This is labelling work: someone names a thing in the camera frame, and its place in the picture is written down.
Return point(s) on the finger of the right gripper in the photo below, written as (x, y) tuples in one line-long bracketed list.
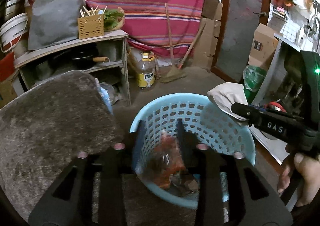
[(255, 115)]

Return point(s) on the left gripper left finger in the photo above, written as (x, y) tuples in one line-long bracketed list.
[(89, 190)]

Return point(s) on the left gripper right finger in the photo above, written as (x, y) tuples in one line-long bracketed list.
[(232, 191)]

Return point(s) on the orange snack wrapper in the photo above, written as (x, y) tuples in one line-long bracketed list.
[(165, 161)]

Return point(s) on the person's right hand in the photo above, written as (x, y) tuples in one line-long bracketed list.
[(308, 168)]

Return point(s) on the green plastic bag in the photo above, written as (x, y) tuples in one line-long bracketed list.
[(253, 78)]

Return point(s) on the cardboard box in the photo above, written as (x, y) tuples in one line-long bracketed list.
[(263, 47)]

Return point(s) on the broom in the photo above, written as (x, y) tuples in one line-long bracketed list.
[(176, 72)]

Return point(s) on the oil bottle yellow label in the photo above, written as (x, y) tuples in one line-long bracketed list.
[(145, 74)]

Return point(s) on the grey low cabinet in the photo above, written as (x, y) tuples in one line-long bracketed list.
[(104, 57)]

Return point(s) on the red plastic basket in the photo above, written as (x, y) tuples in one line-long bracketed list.
[(7, 66)]

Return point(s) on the white plastic bucket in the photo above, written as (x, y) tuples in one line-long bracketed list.
[(14, 31)]

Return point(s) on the wooden chopstick holder box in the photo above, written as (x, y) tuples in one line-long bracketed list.
[(90, 23)]

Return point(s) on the grey cushion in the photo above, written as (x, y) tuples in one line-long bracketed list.
[(53, 22)]

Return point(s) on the steel pot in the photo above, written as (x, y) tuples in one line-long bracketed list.
[(11, 8)]

